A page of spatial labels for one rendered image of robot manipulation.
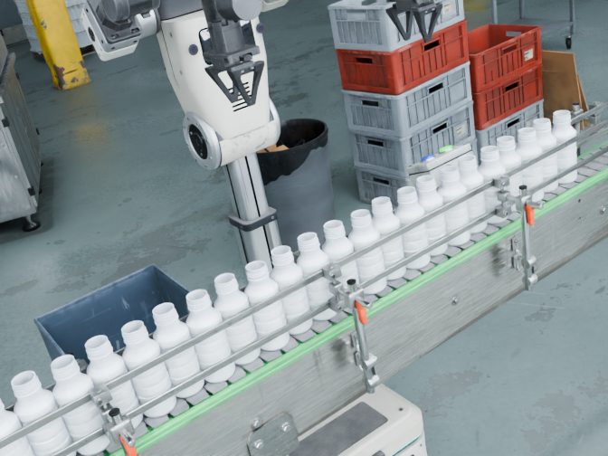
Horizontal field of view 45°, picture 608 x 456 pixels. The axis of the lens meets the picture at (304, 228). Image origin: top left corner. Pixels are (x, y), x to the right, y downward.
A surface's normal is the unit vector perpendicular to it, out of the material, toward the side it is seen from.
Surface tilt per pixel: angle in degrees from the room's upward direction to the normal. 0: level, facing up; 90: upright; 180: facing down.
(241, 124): 90
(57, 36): 90
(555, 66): 104
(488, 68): 90
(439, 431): 0
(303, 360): 90
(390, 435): 31
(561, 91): 100
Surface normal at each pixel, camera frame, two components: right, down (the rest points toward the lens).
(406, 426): 0.14, -0.62
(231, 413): 0.57, 0.26
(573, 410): -0.18, -0.88
